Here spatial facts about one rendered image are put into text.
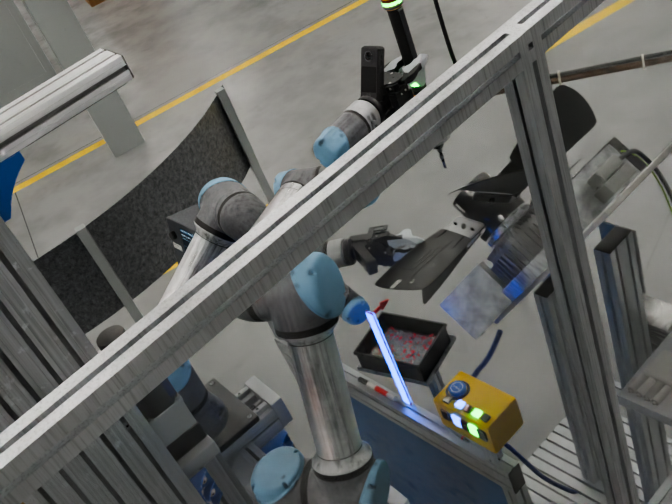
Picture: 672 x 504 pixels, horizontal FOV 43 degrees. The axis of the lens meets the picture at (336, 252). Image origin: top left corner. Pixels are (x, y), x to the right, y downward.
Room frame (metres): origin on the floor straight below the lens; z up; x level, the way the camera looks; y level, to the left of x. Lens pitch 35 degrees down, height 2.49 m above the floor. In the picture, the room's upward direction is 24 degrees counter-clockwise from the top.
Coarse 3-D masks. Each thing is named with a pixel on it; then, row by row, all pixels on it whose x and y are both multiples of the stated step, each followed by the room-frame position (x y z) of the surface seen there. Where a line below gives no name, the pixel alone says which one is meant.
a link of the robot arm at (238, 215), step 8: (232, 200) 1.75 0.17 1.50; (240, 200) 1.74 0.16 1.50; (248, 200) 1.74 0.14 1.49; (256, 200) 1.75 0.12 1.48; (224, 208) 1.75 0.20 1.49; (232, 208) 1.73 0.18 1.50; (240, 208) 1.72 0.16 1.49; (248, 208) 1.72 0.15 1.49; (256, 208) 1.72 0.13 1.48; (264, 208) 1.73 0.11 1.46; (224, 216) 1.74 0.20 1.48; (232, 216) 1.72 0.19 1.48; (240, 216) 1.71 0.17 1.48; (248, 216) 1.70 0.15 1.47; (256, 216) 1.70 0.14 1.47; (224, 224) 1.73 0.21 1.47; (232, 224) 1.71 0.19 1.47; (240, 224) 1.70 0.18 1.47; (248, 224) 1.69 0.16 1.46; (224, 232) 1.75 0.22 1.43; (232, 232) 1.71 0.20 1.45; (240, 232) 1.70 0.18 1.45
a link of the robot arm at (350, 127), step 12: (336, 120) 1.57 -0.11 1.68; (348, 120) 1.55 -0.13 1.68; (360, 120) 1.55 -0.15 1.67; (324, 132) 1.54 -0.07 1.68; (336, 132) 1.52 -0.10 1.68; (348, 132) 1.52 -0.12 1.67; (360, 132) 1.53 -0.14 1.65; (324, 144) 1.51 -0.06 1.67; (336, 144) 1.50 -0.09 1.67; (348, 144) 1.51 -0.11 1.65; (324, 156) 1.52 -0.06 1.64; (336, 156) 1.49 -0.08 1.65
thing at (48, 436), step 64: (576, 0) 0.91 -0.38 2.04; (512, 64) 0.85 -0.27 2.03; (384, 128) 0.79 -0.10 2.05; (448, 128) 0.80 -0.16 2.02; (320, 192) 0.73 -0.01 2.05; (256, 256) 0.67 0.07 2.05; (576, 256) 0.88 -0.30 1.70; (192, 320) 0.63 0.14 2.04; (576, 320) 0.87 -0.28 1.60; (64, 384) 0.60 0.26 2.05; (128, 384) 0.60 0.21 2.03; (0, 448) 0.56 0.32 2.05; (64, 448) 0.55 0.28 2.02
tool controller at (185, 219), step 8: (192, 208) 2.28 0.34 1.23; (168, 216) 2.26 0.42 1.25; (176, 216) 2.25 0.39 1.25; (184, 216) 2.24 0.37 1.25; (192, 216) 2.22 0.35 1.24; (168, 224) 2.25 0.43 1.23; (176, 224) 2.21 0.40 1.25; (184, 224) 2.18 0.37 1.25; (192, 224) 2.17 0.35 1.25; (176, 232) 2.22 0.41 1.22; (184, 232) 2.17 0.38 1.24; (192, 232) 2.13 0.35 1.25; (176, 240) 2.22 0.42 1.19; (184, 240) 2.18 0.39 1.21; (176, 248) 2.23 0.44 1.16; (184, 248) 2.18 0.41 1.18; (176, 256) 2.24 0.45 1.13
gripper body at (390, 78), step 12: (384, 72) 1.70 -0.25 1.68; (396, 72) 1.67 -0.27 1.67; (384, 84) 1.64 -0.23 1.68; (396, 84) 1.63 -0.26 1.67; (384, 96) 1.63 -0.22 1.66; (396, 96) 1.62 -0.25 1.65; (408, 96) 1.65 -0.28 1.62; (384, 108) 1.63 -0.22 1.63; (396, 108) 1.63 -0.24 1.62; (384, 120) 1.61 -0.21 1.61
